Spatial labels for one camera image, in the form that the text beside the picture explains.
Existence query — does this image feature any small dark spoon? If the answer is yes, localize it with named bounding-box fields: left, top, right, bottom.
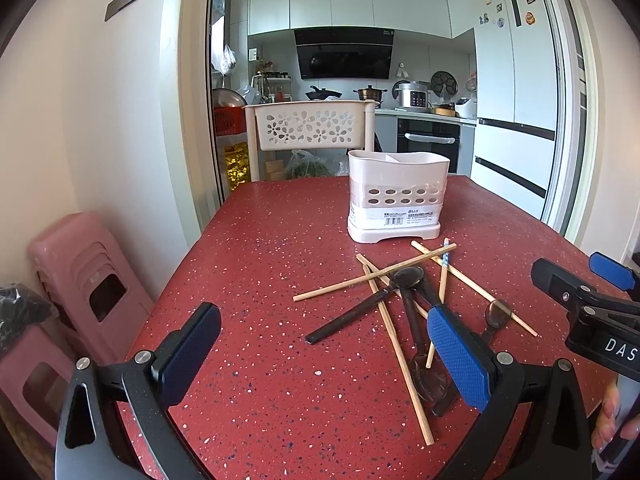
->
left=480, top=299, right=512, bottom=344

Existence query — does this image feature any plain wooden chopstick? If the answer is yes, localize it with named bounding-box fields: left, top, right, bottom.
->
left=293, top=244, right=457, bottom=302

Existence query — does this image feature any blue patterned wooden chopstick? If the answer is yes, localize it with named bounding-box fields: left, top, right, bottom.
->
left=425, top=237, right=450, bottom=369

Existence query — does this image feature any black plastic utensil handle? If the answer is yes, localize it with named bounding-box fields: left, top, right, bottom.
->
left=416, top=278, right=459, bottom=417

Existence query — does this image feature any dark translucent spoon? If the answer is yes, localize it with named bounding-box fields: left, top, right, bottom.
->
left=304, top=265, right=426, bottom=346

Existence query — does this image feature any thin wooden chopstick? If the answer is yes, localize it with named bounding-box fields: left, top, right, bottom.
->
left=410, top=240, right=539, bottom=337

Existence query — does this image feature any long wooden chopstick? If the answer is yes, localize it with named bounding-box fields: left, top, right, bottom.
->
left=361, top=263, right=435, bottom=447

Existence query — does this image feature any short wooden chopstick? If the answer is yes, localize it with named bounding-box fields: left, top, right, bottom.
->
left=356, top=254, right=428, bottom=318

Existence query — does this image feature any person's right hand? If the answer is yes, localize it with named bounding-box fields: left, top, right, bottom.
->
left=591, top=382, right=640, bottom=452

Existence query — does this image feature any pink plastic stool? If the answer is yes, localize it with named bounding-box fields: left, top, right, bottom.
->
left=1, top=211, right=153, bottom=445

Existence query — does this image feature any black plastic bag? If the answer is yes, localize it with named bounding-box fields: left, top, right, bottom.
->
left=0, top=283, right=58, bottom=356

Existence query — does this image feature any white refrigerator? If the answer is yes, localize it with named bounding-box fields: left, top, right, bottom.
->
left=470, top=0, right=559, bottom=222

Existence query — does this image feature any pink utensil holder caddy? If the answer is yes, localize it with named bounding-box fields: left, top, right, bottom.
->
left=347, top=150, right=450, bottom=244

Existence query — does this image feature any black built-in oven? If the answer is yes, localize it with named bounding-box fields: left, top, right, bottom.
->
left=396, top=118, right=460, bottom=174

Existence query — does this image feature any silver rice cooker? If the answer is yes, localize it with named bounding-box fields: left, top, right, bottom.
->
left=392, top=80, right=430, bottom=112

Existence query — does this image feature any steel cooking pot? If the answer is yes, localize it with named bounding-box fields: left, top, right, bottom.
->
left=354, top=84, right=386, bottom=103

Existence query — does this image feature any black wok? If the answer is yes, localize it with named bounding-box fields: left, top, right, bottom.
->
left=306, top=86, right=342, bottom=101

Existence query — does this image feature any pink flower-pattern basket cart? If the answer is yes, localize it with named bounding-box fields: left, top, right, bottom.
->
left=243, top=100, right=376, bottom=182

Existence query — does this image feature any black range hood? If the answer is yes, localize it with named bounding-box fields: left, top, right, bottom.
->
left=294, top=26, right=395, bottom=80

